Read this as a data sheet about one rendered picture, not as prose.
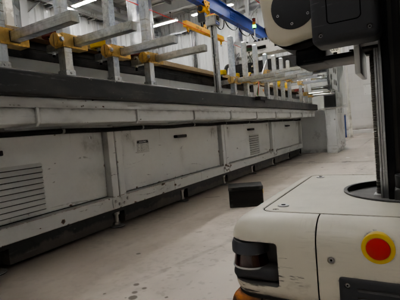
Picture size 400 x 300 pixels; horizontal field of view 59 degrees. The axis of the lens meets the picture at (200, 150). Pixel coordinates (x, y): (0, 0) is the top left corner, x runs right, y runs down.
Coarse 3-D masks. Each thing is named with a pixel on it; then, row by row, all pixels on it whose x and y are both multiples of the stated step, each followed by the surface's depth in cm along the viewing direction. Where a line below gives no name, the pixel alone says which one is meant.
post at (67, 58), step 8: (56, 0) 127; (64, 0) 129; (56, 8) 128; (64, 8) 129; (56, 32) 129; (64, 32) 128; (64, 48) 128; (64, 56) 128; (72, 56) 131; (64, 64) 128; (72, 64) 130
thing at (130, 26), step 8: (120, 24) 119; (128, 24) 117; (136, 24) 119; (96, 32) 125; (104, 32) 123; (112, 32) 121; (120, 32) 119; (128, 32) 120; (80, 40) 129; (88, 40) 127; (96, 40) 127; (48, 48) 138
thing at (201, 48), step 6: (186, 48) 164; (192, 48) 163; (198, 48) 161; (204, 48) 160; (162, 54) 171; (168, 54) 170; (174, 54) 168; (180, 54) 166; (186, 54) 165; (192, 54) 166; (132, 60) 181; (138, 60) 179; (156, 60) 174; (162, 60) 174; (132, 66) 182; (138, 66) 183
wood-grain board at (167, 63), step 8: (32, 40) 140; (40, 40) 141; (48, 40) 142; (88, 48) 160; (168, 64) 215; (176, 64) 222; (192, 72) 245; (200, 72) 248; (208, 72) 259; (272, 88) 395; (280, 88) 411
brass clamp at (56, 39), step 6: (54, 36) 126; (60, 36) 126; (66, 36) 128; (72, 36) 130; (54, 42) 126; (60, 42) 126; (66, 42) 128; (72, 42) 130; (72, 48) 131; (78, 48) 132; (84, 48) 135
